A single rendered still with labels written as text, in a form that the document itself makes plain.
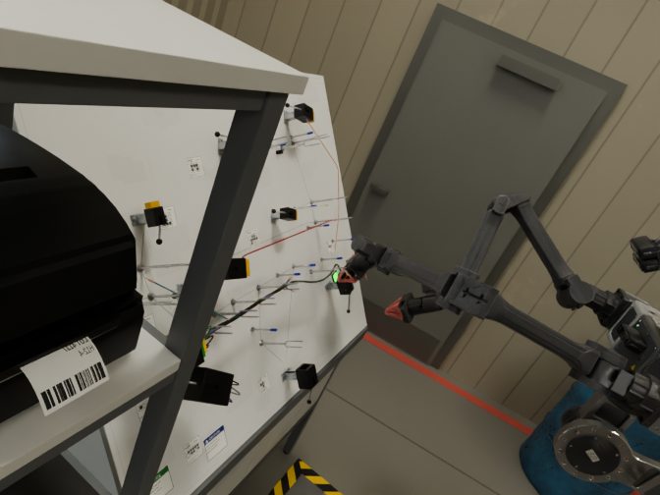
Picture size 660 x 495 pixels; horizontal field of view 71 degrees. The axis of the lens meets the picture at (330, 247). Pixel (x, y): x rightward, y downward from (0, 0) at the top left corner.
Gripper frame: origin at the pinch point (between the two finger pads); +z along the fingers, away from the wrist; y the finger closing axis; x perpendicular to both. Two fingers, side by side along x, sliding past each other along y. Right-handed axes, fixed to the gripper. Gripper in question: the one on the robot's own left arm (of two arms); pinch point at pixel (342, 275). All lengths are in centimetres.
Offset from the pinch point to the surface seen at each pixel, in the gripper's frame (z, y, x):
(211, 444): 10, 71, 1
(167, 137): -20, 43, -62
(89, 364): -49, 105, -34
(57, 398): -49, 109, -33
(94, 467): 28, 86, -13
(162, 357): -42, 94, -28
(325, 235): 1.4, -9.5, -13.8
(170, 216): -13, 52, -47
